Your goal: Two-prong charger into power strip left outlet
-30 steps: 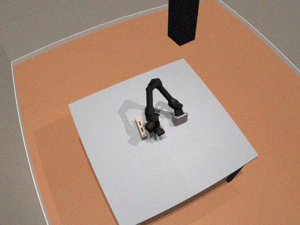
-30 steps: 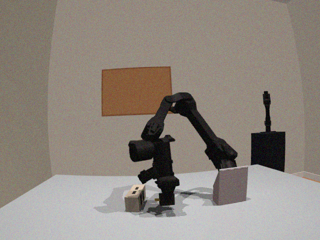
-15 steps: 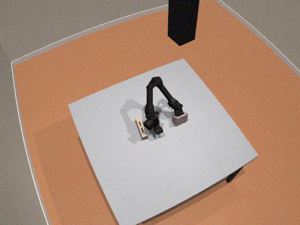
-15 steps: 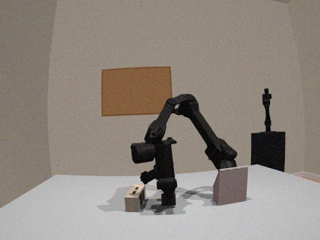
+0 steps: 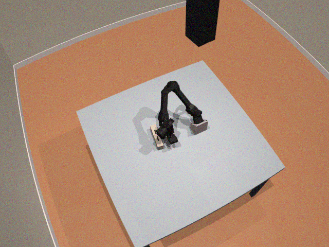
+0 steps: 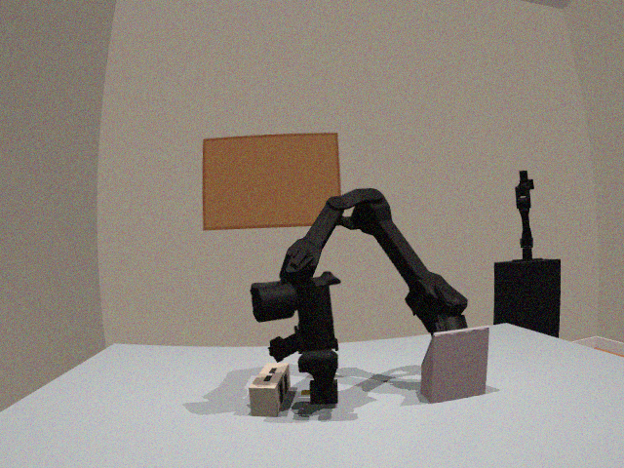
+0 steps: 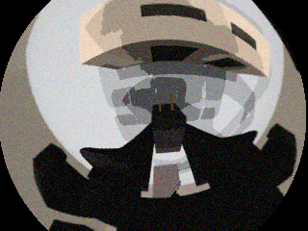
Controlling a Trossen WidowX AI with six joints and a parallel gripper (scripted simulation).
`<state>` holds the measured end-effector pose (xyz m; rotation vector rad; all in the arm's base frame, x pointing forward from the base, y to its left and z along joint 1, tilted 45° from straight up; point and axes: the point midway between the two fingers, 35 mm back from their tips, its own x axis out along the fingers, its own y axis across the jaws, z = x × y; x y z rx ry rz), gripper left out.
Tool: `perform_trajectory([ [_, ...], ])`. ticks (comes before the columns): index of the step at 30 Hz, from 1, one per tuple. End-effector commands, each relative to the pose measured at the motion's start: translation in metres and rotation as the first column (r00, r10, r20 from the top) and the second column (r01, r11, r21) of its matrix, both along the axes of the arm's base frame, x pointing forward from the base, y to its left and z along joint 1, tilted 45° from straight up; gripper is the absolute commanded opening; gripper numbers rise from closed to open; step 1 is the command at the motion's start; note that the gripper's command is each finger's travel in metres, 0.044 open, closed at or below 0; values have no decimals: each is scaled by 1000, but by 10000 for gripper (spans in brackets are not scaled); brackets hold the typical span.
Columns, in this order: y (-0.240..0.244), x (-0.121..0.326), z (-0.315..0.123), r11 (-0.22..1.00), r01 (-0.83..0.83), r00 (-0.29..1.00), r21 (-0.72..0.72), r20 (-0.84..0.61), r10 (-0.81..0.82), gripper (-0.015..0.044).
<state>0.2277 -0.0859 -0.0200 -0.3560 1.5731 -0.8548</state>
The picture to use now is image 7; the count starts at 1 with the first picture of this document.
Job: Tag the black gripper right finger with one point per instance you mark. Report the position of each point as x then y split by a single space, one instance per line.
206 153

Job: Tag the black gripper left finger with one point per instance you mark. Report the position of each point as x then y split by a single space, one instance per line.
134 158

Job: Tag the black two-prong plug charger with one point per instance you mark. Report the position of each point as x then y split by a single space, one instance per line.
169 125

